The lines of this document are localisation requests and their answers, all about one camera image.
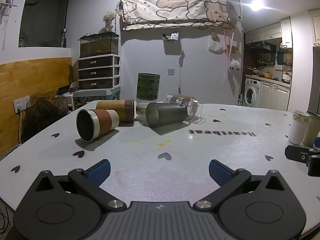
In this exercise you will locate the printed blanket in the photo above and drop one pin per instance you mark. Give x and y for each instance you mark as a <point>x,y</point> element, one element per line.
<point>172,8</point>

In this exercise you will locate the ceiling light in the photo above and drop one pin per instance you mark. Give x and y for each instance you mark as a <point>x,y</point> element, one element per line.
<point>257,4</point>

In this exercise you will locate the white wall power outlet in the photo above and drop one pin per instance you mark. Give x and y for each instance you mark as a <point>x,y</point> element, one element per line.
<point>22,103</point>

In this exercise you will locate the white upper kitchen cabinets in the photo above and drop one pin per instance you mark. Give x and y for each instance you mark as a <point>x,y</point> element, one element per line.
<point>267,31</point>

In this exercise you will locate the beige cup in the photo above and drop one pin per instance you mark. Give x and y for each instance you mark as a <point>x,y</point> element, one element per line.
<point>310,132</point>

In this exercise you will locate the dried flower bouquet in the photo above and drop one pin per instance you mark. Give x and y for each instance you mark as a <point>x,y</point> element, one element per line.
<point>109,18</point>

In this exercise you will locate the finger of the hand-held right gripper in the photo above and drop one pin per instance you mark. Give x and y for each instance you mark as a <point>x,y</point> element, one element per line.
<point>317,141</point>
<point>298,153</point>

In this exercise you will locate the green printed can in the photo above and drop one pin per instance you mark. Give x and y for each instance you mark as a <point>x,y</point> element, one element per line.
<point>148,86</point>

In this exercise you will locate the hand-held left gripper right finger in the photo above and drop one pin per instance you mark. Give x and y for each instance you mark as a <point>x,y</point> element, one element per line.
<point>221,173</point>

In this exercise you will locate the square wall hook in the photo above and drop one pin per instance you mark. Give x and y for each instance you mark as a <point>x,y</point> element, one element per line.
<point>171,72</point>

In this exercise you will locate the black net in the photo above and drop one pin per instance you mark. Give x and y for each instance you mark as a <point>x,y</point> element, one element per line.
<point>40,117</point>

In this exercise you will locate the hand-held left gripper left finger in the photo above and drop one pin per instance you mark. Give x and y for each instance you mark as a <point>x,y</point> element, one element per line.
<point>98,172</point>

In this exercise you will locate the brown wooden cup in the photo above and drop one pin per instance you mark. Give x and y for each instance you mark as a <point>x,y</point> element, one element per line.
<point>115,110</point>

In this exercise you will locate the white lower kitchen cabinet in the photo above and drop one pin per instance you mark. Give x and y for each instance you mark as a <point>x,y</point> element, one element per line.
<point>275,96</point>

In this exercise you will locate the dark window blind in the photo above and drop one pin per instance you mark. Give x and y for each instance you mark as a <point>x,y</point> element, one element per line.
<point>42,15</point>

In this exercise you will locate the ribbed clear glass cup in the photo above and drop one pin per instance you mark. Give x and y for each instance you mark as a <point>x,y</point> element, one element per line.
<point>140,110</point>

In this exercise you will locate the white hanging bag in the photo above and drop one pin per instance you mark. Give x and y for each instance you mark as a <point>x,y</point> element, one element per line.
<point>215,47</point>

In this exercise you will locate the glass fish tank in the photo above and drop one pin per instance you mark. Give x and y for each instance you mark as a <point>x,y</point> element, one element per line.
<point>98,45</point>

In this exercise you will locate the white washing machine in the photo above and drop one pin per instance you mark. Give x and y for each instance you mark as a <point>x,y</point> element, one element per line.
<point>252,92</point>

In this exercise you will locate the white plush sheep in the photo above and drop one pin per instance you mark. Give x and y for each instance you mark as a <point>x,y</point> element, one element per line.
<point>234,65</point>

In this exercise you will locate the black laptop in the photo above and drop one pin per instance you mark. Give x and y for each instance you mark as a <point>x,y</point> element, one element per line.
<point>63,90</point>

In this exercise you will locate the white drawer unit dark drawers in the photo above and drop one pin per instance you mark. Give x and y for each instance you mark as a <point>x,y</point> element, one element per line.
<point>98,72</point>

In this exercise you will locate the dark grey cup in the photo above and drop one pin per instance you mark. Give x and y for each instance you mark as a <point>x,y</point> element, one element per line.
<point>167,113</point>

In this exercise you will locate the clear glass cup brown sleeve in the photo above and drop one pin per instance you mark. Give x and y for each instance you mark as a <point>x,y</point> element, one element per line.
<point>186,102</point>

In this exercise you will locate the white cup with brown band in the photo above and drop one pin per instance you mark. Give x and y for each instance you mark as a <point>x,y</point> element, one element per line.
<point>105,121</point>

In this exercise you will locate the white printed cup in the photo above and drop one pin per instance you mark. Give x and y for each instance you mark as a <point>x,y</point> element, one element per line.
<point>297,127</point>

